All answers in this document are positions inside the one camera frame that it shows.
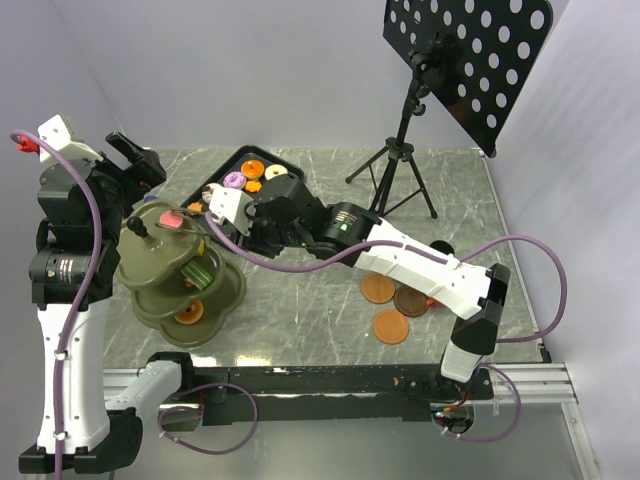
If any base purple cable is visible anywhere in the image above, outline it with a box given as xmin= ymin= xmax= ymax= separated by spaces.
xmin=157 ymin=383 xmax=260 ymax=456

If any orange donut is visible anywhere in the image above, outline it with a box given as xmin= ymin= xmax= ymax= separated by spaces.
xmin=240 ymin=159 xmax=265 ymax=181
xmin=174 ymin=300 xmax=204 ymax=325

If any orange coaster front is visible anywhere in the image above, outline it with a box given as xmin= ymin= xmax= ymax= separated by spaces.
xmin=372 ymin=309 xmax=410 ymax=345

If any white cream donut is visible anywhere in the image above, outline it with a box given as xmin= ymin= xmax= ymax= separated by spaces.
xmin=264 ymin=164 xmax=288 ymax=180

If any green three-tier serving stand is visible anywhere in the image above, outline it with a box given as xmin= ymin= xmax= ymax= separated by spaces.
xmin=117 ymin=200 xmax=246 ymax=348

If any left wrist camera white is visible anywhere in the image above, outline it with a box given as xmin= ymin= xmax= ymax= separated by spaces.
xmin=37 ymin=115 xmax=102 ymax=161

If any pink frosted donut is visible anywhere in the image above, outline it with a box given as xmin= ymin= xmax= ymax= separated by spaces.
xmin=158 ymin=210 xmax=185 ymax=230

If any green layered cake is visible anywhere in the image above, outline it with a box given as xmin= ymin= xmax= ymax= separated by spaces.
xmin=181 ymin=259 xmax=214 ymax=291

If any orange flower cookie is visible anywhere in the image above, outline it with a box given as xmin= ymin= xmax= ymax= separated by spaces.
xmin=186 ymin=202 xmax=204 ymax=215

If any orange coaster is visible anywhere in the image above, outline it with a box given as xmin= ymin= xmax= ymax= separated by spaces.
xmin=360 ymin=273 xmax=396 ymax=304
xmin=372 ymin=309 xmax=410 ymax=345

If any black music stand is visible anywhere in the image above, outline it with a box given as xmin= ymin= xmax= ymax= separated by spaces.
xmin=359 ymin=0 xmax=553 ymax=216

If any chocolate sprinkle donut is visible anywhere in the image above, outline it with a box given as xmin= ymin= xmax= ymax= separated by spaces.
xmin=201 ymin=182 xmax=221 ymax=204

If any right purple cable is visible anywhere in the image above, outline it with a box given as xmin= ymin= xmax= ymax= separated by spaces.
xmin=204 ymin=212 xmax=569 ymax=445

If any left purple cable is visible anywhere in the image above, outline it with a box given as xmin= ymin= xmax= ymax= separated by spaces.
xmin=10 ymin=128 xmax=104 ymax=480

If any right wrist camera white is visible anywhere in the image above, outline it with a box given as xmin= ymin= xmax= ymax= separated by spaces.
xmin=209 ymin=187 xmax=253 ymax=237

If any orange star cookie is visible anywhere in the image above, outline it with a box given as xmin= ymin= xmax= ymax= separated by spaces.
xmin=244 ymin=180 xmax=262 ymax=193

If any black base frame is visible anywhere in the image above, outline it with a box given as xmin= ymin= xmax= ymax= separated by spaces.
xmin=149 ymin=352 xmax=496 ymax=434

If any purple frosted donut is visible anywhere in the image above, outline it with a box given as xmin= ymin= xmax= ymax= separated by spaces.
xmin=223 ymin=171 xmax=247 ymax=190

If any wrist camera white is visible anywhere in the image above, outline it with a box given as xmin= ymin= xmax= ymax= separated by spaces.
xmin=209 ymin=187 xmax=253 ymax=237
xmin=37 ymin=115 xmax=102 ymax=161

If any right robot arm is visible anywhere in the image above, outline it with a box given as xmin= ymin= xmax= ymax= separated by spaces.
xmin=217 ymin=174 xmax=510 ymax=399

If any orange coaster left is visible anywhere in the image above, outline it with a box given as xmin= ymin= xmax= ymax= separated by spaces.
xmin=360 ymin=273 xmax=396 ymax=304

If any black serving tray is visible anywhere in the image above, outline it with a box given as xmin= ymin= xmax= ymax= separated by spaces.
xmin=180 ymin=144 xmax=306 ymax=259

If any orange donut back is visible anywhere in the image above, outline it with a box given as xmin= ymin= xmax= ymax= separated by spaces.
xmin=240 ymin=159 xmax=265 ymax=181

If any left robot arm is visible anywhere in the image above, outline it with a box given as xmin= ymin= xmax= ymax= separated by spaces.
xmin=11 ymin=127 xmax=198 ymax=478

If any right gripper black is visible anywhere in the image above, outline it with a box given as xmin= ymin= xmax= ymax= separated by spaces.
xmin=230 ymin=197 xmax=310 ymax=260

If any orange donut front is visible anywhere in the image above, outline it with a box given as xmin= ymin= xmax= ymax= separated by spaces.
xmin=174 ymin=300 xmax=204 ymax=325

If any dark brown mug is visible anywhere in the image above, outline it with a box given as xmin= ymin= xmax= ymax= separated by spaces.
xmin=430 ymin=240 xmax=455 ymax=255

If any dark brown coaster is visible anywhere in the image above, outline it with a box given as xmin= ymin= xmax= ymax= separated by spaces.
xmin=393 ymin=285 xmax=429 ymax=318

